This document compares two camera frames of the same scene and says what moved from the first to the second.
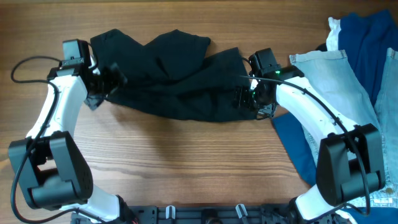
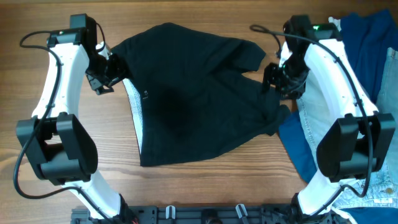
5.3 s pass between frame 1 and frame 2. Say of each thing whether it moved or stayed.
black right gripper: moved
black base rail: stayed
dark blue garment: stayed
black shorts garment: moved
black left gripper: moved
